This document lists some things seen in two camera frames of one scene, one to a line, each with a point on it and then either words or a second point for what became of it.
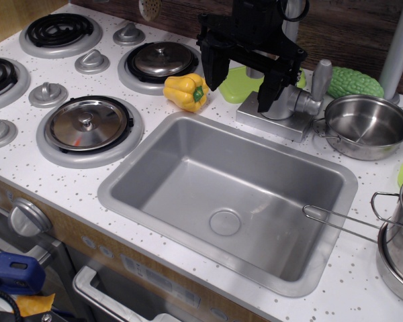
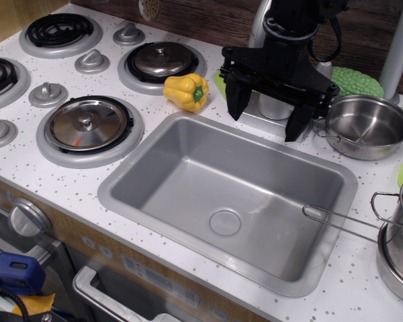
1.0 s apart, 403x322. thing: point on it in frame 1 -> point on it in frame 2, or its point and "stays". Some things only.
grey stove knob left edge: [0, 133] stays
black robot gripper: [255, 30] -> [281, 65]
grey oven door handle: [109, 306] stays
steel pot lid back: [163, 59] stays
